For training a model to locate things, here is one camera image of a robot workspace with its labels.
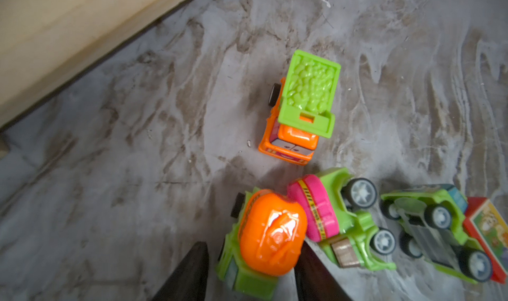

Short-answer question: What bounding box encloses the green orange mixer truck toy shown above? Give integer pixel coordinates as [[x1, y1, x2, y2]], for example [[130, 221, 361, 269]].
[[216, 187, 308, 300]]

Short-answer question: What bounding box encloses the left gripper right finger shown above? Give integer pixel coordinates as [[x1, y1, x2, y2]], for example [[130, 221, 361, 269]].
[[294, 243, 351, 301]]

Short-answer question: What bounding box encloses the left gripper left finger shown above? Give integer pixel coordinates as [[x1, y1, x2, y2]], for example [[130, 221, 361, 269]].
[[152, 241, 210, 301]]

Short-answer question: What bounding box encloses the green overturned toy truck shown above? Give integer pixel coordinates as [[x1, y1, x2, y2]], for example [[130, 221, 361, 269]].
[[380, 184, 507, 284]]

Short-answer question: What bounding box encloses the green pink mixer truck toy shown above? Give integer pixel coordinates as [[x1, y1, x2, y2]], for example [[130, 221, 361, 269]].
[[287, 167, 397, 271]]

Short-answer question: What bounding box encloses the wooden two-tier shelf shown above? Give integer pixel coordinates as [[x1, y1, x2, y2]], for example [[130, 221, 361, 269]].
[[1, 0, 186, 127]]

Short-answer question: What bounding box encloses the orange green dump truck toy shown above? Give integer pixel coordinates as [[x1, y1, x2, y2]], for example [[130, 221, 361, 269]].
[[258, 50, 341, 165]]

